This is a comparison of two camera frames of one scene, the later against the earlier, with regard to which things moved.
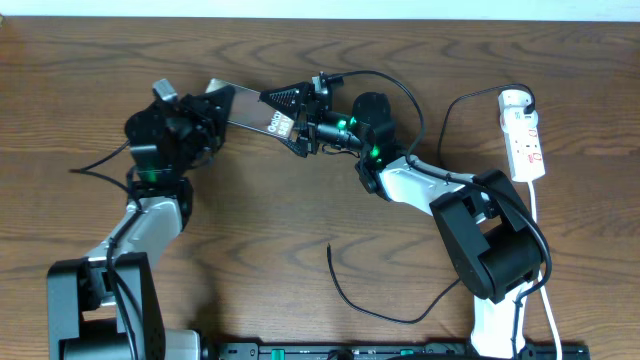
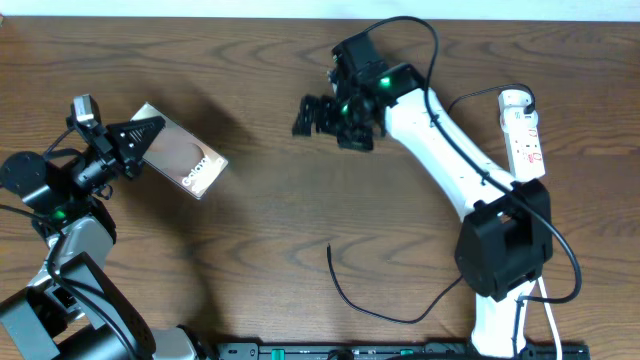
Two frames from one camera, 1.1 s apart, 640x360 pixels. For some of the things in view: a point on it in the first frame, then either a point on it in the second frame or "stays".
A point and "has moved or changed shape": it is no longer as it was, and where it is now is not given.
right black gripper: x=308 y=100 to x=323 y=123
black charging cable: x=439 y=161 stays
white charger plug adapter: x=513 y=101 stays
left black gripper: x=201 y=120 to x=110 y=148
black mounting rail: x=388 y=351 stays
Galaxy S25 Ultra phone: x=248 y=110 has moved or changed shape
